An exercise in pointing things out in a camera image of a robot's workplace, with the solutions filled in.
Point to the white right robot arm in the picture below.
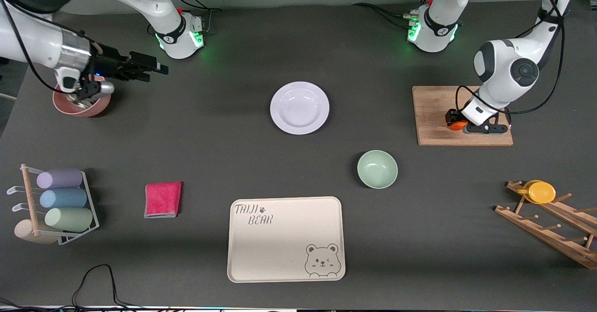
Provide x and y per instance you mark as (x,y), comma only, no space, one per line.
(28,41)

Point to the blue cup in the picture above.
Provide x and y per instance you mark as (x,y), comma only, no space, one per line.
(63,198)

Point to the beige cup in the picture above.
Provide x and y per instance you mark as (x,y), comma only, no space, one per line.
(23,232)

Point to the wooden peg drying rack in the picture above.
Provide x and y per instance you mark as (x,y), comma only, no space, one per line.
(536,228)

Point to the pink bowl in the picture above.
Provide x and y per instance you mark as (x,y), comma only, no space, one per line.
(93,110)

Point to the beige bear print tray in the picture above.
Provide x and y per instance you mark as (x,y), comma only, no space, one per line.
(284,251)

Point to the white round plate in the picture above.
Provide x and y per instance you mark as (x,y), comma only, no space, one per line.
(298,109)

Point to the light green bowl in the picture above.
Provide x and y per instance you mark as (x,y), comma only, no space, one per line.
(377,169)

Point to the wooden cutting board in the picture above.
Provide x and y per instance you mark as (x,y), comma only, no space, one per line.
(433,116)

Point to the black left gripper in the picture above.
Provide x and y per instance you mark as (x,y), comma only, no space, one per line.
(451,116)

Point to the pale green cup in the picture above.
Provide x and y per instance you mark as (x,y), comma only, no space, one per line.
(69,219)

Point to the metal scoop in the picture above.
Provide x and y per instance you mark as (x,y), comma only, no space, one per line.
(77,101)

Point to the orange fruit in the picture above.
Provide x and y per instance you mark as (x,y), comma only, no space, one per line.
(460,126)

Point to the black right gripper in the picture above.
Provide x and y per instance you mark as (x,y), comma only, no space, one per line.
(106,63)

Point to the purple cup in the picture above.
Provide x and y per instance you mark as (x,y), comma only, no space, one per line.
(60,179)

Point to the pink folded cloth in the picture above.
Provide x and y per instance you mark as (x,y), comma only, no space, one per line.
(162,200)

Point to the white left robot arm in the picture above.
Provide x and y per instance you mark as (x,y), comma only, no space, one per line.
(503,65)

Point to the yellow cup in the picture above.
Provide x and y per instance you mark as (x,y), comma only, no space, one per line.
(541,193)

